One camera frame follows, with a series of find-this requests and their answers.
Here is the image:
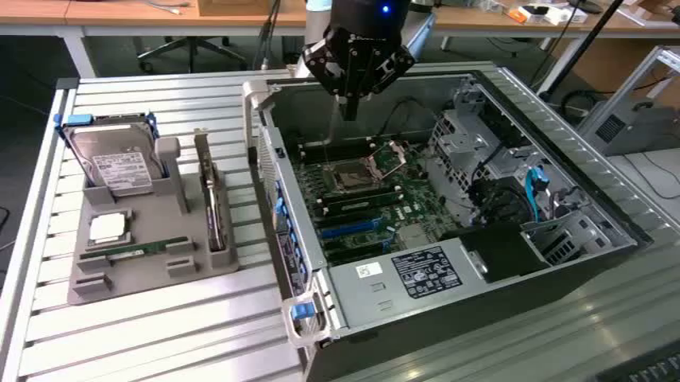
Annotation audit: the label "silver drive cage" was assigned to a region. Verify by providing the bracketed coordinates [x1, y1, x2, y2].
[429, 109, 509, 188]

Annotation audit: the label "grey parts rack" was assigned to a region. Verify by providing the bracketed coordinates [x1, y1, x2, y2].
[66, 137, 241, 306]

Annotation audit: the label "black keyboard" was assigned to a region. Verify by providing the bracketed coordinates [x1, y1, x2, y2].
[598, 349, 680, 382]

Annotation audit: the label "thin hanging cable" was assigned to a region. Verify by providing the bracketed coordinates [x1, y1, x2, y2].
[253, 0, 284, 72]

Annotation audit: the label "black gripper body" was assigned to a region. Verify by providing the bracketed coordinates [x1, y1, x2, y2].
[325, 0, 412, 77]

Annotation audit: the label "white small boxes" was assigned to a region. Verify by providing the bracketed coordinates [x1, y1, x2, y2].
[518, 3, 590, 27]

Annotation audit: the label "open metal socket cover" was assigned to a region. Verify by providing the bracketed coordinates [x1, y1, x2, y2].
[364, 138, 411, 176]

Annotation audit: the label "open black PC case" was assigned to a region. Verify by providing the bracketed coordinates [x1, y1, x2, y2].
[242, 69, 655, 382]

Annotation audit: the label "hard disk with blue caddy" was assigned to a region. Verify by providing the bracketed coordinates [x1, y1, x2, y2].
[55, 112, 161, 198]

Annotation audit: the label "black office chair base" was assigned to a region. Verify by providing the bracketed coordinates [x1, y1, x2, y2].
[137, 35, 249, 72]

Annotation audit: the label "black RAM slot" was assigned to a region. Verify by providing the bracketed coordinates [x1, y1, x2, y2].
[300, 146, 373, 162]
[297, 137, 373, 152]
[313, 185, 403, 201]

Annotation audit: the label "black wire bundle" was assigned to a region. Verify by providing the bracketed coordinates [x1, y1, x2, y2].
[471, 174, 536, 226]

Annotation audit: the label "black stand pole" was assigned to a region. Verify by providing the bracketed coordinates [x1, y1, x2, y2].
[536, 0, 626, 100]

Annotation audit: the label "black looped case wire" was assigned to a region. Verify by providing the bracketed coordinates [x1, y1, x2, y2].
[387, 98, 428, 125]

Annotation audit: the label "green motherboard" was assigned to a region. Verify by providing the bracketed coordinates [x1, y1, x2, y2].
[289, 133, 464, 267]

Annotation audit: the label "CPU socket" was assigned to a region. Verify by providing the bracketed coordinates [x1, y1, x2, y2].
[324, 158, 384, 194]

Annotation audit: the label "silver chipset heatsink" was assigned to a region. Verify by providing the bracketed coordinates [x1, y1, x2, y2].
[397, 225, 433, 246]

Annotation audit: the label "aluminium profile frame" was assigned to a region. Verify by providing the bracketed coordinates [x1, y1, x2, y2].
[600, 45, 680, 132]

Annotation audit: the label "pale corner fixture blue clip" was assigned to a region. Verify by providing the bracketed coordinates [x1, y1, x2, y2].
[280, 296, 329, 347]

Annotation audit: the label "silver disk bay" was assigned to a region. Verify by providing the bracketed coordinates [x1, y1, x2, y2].
[520, 210, 626, 267]

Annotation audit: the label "silver CPU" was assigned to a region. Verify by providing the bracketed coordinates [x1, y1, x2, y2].
[87, 214, 129, 242]

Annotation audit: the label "graphics card with metal bracket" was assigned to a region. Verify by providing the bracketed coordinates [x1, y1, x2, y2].
[194, 127, 232, 254]

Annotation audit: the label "black expansion slot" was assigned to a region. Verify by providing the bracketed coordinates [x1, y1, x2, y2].
[325, 240, 385, 258]
[316, 212, 383, 228]

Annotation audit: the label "grey computer tower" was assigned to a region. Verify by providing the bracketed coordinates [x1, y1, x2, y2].
[576, 95, 680, 156]

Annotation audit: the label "black coiled floor cable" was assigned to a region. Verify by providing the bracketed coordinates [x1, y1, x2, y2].
[560, 89, 602, 116]

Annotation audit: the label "green RAM stick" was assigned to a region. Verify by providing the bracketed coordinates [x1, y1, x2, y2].
[85, 240, 190, 259]
[322, 189, 403, 214]

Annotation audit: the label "brown cardboard panel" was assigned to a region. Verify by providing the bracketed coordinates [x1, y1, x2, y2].
[552, 37, 680, 96]

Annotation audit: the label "blue wire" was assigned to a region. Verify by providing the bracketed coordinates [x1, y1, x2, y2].
[523, 165, 548, 224]

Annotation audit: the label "white cable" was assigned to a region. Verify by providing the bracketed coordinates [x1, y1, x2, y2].
[146, 0, 192, 16]

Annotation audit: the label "silver power supply with label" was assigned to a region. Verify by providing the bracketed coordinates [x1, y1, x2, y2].
[324, 237, 489, 330]

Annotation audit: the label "wooden desk white frame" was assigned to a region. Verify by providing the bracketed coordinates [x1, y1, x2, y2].
[433, 0, 680, 92]
[0, 0, 309, 79]

